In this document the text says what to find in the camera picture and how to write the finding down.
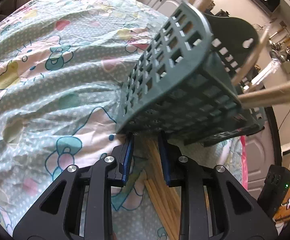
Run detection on steel ladle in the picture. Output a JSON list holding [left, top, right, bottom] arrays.
[[269, 28, 285, 51]]

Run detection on hello kitty patterned tablecloth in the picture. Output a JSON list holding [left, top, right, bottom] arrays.
[[0, 0, 243, 240]]

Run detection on white lower kitchen cabinets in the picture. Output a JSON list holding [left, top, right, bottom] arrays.
[[94, 0, 284, 201]]

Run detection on dark green plastic utensil basket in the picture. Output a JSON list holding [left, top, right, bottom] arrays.
[[115, 0, 266, 148]]

